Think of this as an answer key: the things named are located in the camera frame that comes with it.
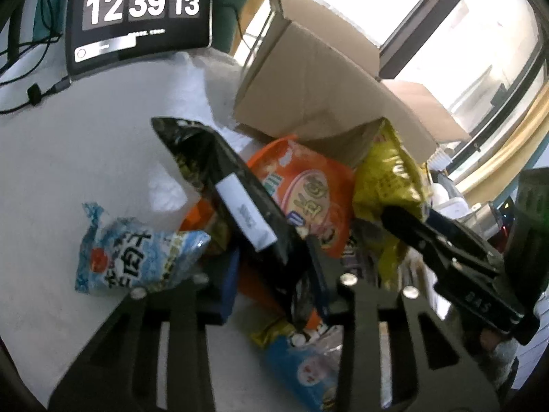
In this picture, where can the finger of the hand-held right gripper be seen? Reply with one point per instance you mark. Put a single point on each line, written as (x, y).
(411, 231)
(463, 244)

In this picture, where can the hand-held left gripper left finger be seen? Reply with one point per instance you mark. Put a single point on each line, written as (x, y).
(227, 287)

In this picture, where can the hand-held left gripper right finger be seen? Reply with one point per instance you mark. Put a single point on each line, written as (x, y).
(330, 296)

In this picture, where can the yellow green snack packet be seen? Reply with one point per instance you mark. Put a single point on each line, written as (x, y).
(386, 180)

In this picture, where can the blue cartoon snack packet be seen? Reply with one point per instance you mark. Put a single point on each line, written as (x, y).
(300, 369)

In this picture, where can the orange snack packet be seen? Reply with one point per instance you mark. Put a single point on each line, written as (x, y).
(309, 189)

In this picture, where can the black snack packet white label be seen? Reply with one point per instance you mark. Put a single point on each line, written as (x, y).
(223, 167)

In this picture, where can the cardboard box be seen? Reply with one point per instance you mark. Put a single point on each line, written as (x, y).
(309, 86)

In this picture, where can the person's right forearm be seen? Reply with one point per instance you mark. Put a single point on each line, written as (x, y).
(504, 369)

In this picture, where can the plain orange packet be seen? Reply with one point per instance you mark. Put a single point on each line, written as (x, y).
(197, 219)

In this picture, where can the light blue white snack packet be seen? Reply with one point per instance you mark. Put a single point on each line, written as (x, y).
(137, 257)

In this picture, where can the tablet with clock display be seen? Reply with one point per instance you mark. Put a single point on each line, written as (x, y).
(141, 34)

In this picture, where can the teal curtain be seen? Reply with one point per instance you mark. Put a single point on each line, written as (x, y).
(227, 17)

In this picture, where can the dark window frame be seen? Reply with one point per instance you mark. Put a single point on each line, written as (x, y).
(411, 25)

